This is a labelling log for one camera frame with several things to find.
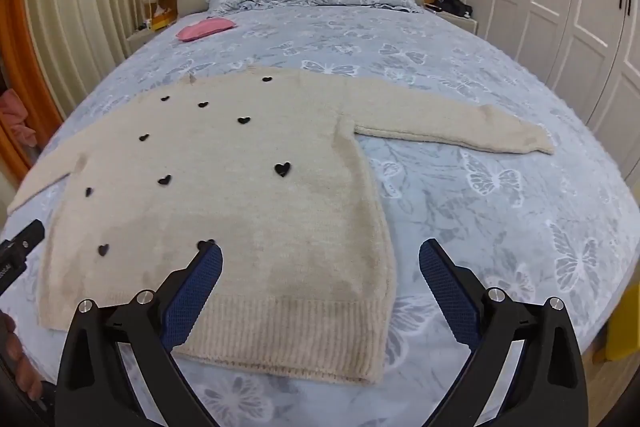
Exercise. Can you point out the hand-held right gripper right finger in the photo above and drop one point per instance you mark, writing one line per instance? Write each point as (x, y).
(447, 292)

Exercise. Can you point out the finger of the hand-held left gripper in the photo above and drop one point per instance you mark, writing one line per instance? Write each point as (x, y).
(22, 242)

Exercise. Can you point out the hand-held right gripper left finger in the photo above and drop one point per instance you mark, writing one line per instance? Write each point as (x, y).
(195, 297)

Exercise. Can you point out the cream sweater with black hearts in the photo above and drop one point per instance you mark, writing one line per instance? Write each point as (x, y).
(250, 207)

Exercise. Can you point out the pink clothes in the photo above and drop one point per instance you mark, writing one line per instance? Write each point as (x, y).
(15, 117)

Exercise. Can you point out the person's left hand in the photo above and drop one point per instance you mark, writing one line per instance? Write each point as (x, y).
(17, 357)

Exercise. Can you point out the orange curtain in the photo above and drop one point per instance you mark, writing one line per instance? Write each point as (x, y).
(25, 72)

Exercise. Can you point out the yellow stool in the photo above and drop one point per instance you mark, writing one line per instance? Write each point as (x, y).
(625, 327)

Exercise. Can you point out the butterfly print bed duvet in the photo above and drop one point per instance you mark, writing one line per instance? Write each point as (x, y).
(475, 82)

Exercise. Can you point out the beige bedside table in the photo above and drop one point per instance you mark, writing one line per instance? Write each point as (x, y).
(462, 24)
(142, 38)

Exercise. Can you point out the cream curtain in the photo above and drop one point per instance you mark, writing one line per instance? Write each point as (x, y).
(80, 7)

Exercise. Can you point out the yellow box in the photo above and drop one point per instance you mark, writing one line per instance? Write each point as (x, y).
(161, 23)

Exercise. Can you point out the pink pouch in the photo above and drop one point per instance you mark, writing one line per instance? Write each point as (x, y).
(205, 30)

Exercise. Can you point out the black bag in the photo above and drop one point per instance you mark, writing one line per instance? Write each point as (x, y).
(452, 5)

